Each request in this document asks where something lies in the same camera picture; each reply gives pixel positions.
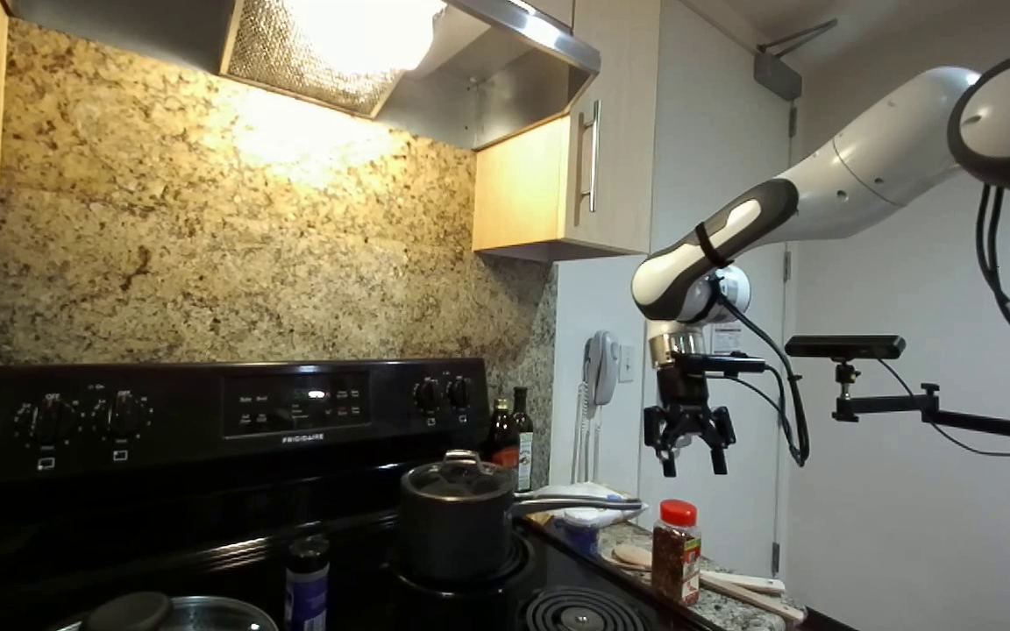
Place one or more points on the metal door closer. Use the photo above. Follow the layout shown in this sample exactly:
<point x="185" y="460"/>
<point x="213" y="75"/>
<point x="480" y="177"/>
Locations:
<point x="781" y="65"/>

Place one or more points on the dark pot with lid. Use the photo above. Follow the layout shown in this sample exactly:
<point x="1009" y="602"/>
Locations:
<point x="456" y="519"/>

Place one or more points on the wooden spoon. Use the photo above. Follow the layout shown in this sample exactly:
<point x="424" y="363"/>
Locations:
<point x="739" y="588"/>

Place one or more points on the black stereo camera bar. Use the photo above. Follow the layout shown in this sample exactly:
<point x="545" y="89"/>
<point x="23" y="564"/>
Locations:
<point x="842" y="348"/>

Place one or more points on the black electric stove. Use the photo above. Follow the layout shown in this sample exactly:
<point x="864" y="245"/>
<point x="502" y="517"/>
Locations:
<point x="177" y="410"/>

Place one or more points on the dark glass bottle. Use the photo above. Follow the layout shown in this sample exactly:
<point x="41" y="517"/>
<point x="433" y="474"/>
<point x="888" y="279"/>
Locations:
<point x="502" y="440"/>
<point x="523" y="433"/>

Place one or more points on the steel pot with lid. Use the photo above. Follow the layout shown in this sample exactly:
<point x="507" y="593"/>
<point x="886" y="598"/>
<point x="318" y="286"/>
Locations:
<point x="201" y="613"/>

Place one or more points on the white door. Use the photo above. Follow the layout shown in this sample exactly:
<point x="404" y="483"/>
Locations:
<point x="751" y="514"/>

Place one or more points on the white wall phone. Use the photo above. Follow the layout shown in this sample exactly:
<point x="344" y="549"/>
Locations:
<point x="600" y="370"/>

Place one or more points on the steel range hood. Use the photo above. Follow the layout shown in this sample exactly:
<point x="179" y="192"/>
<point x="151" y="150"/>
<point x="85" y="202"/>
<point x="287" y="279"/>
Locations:
<point x="473" y="82"/>

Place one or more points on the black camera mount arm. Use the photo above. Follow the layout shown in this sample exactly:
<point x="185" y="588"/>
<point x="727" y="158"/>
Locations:
<point x="947" y="414"/>

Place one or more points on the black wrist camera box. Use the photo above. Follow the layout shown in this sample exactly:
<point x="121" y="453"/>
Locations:
<point x="720" y="368"/>

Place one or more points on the blue bottle with black cap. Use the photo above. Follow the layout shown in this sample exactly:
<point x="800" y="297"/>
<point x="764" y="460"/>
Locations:
<point x="311" y="591"/>

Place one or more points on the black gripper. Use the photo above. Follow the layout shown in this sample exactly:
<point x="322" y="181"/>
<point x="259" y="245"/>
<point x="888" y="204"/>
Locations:
<point x="684" y="399"/>

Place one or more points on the blue tub with white lid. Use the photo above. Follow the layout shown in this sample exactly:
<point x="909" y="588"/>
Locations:
<point x="592" y="529"/>

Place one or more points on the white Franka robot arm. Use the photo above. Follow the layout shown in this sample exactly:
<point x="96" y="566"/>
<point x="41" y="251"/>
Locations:
<point x="877" y="153"/>

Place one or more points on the spice container with orange lid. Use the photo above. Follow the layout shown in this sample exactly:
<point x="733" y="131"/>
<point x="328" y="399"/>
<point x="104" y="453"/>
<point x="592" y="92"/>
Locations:
<point x="680" y="564"/>

